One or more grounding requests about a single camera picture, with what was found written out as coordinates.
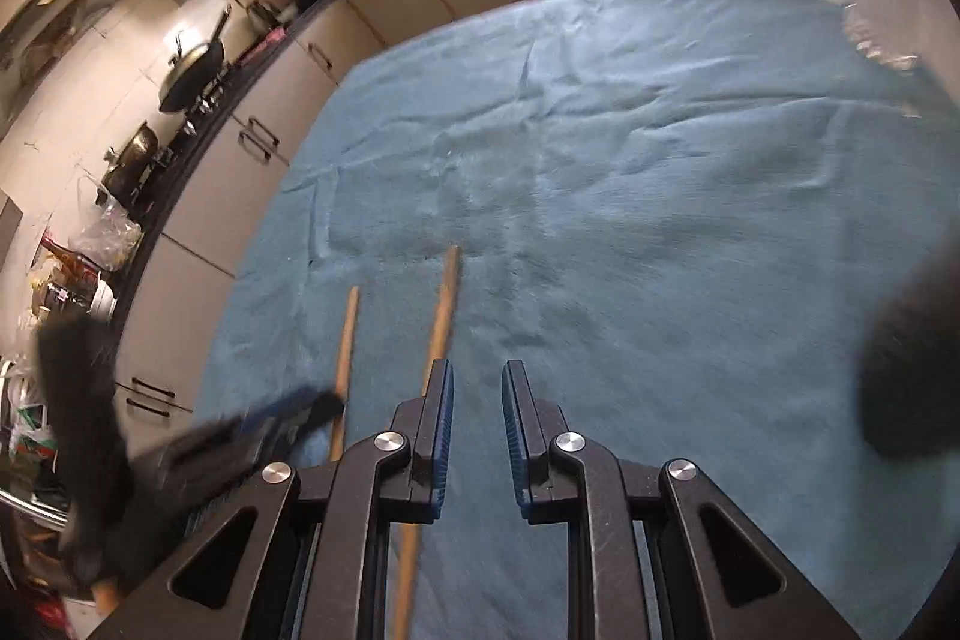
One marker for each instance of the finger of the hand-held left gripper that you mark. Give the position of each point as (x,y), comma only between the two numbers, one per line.
(277,415)

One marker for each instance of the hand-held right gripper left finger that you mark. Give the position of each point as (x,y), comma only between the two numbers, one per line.
(442,419)

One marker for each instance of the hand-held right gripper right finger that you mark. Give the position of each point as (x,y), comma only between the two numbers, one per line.
(517,434)

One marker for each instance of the light wooden chopstick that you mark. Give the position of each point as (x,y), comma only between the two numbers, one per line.
(446,295)
(346,340)

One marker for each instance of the pile of colourful packages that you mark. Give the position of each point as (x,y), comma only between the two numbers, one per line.
(26,430)

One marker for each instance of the cluster of condiment bottles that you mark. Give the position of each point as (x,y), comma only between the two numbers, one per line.
(64,280)

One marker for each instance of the cream lower cabinets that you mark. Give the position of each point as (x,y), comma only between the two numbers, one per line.
(195,235)

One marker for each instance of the clear plastic bag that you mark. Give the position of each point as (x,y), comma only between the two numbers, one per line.
(112,227)

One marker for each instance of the blue tablecloth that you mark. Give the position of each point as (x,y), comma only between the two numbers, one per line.
(637,197)

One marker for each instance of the steel cooking pot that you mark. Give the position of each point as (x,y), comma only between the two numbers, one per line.
(131,160)

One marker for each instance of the gas stove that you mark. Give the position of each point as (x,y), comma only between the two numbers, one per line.
(202,104)

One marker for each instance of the black wok with lid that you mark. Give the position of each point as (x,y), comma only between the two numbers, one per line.
(191,70)

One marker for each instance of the black kitchen countertop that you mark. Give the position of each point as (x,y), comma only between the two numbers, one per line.
(315,6)

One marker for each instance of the steel range hood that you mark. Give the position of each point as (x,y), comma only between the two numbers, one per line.
(75,3)

